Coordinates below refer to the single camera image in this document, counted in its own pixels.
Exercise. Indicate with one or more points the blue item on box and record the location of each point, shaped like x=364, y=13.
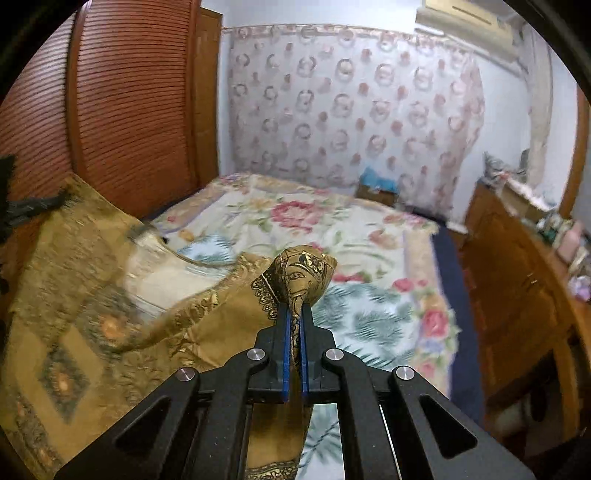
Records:
x=374, y=181

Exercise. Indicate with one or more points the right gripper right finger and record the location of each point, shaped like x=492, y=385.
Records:
x=318, y=384

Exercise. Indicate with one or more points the floral patterned curtain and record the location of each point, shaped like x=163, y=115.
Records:
x=318, y=104

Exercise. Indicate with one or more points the cardboard box on cabinet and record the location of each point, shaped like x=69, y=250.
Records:
x=519, y=200

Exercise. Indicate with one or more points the purple small item on cabinet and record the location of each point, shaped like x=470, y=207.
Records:
x=580, y=287

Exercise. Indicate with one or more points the floral bed quilt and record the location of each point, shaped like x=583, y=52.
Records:
x=371, y=242

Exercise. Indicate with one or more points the pink bottle on cabinet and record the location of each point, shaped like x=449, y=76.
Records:
x=570, y=243

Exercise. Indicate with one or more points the golden brown patterned garment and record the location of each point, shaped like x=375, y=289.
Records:
x=105, y=312

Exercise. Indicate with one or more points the brown louvered wooden wardrobe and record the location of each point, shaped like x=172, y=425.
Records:
x=119, y=93

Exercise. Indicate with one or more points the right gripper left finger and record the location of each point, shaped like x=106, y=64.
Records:
x=271, y=383

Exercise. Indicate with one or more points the long wooden sideboard cabinet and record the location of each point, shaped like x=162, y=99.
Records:
x=524, y=311

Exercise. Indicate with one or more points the navy blue mattress edge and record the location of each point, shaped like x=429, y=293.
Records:
x=466, y=384

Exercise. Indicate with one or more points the green palm leaf sheet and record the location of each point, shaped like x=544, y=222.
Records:
x=380, y=326

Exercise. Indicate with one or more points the wall air conditioner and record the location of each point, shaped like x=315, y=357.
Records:
x=472, y=24

